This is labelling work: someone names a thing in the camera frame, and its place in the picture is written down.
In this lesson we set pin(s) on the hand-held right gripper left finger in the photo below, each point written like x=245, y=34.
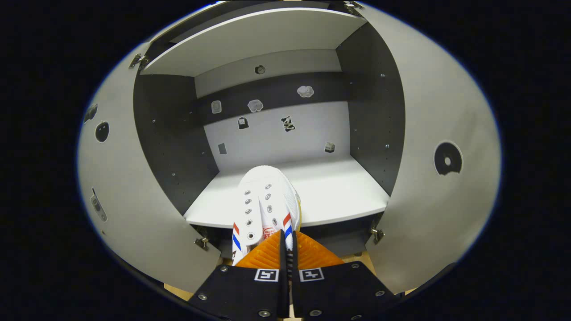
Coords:
x=243, y=292

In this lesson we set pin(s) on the white striped shoe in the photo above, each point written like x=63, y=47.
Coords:
x=267, y=196

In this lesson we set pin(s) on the white shoe cabinet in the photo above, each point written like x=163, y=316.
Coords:
x=312, y=187

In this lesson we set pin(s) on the white shoe cabinet door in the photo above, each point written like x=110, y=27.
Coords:
x=134, y=214
x=437, y=214

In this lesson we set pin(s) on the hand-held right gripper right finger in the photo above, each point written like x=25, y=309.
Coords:
x=339, y=290

